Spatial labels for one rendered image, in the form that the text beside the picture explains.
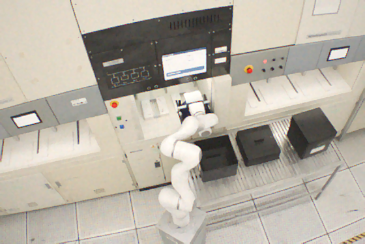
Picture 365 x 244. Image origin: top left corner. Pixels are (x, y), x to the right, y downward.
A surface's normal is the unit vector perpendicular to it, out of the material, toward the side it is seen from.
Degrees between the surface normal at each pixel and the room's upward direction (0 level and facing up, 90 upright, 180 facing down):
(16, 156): 0
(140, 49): 90
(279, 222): 0
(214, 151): 0
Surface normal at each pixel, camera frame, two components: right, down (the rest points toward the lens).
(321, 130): -0.06, -0.61
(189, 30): 0.24, 0.76
